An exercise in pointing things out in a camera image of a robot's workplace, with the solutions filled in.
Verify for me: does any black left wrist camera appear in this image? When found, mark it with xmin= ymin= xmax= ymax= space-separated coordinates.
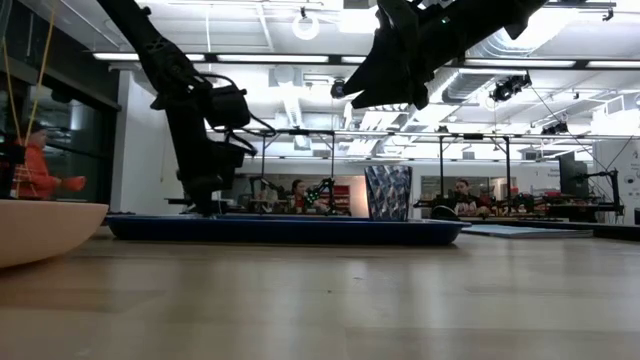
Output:
xmin=202 ymin=83 xmax=252 ymax=130

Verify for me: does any blue plastic tray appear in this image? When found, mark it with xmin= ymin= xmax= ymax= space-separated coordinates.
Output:
xmin=103 ymin=213 xmax=472 ymax=247

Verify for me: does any silver ventilation duct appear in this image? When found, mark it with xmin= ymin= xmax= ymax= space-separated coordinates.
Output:
xmin=442 ymin=19 xmax=576 ymax=104

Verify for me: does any black background panel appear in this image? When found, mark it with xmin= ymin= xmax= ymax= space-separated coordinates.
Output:
xmin=558 ymin=152 xmax=591 ymax=199

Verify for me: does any black ceiling device cluster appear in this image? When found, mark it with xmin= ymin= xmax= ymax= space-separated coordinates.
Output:
xmin=489 ymin=73 xmax=533 ymax=104

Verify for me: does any yellow cord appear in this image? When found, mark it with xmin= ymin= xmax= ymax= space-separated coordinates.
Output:
xmin=0 ymin=9 xmax=56 ymax=147

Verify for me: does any peach round plate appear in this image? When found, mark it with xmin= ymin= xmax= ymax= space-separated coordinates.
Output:
xmin=0 ymin=199 xmax=110 ymax=270

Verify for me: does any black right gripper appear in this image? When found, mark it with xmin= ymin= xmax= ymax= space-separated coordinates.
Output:
xmin=342 ymin=0 xmax=506 ymax=111

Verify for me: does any light blue mat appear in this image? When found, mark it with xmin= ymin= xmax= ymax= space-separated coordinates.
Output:
xmin=459 ymin=224 xmax=595 ymax=240

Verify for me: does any person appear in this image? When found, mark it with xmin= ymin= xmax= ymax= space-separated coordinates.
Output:
xmin=452 ymin=178 xmax=482 ymax=212
xmin=12 ymin=122 xmax=87 ymax=201
xmin=289 ymin=178 xmax=310 ymax=212

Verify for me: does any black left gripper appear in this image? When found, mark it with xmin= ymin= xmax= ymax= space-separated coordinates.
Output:
xmin=167 ymin=99 xmax=247 ymax=217

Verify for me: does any white ring ceiling lamp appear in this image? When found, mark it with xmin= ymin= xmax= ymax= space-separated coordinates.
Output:
xmin=292 ymin=12 xmax=321 ymax=41

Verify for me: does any blue faceted cup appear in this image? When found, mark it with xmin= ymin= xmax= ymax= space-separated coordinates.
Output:
xmin=363 ymin=164 xmax=414 ymax=223

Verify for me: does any black background station frame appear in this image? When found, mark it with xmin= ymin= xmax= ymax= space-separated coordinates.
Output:
xmin=258 ymin=128 xmax=337 ymax=217
xmin=438 ymin=133 xmax=512 ymax=217

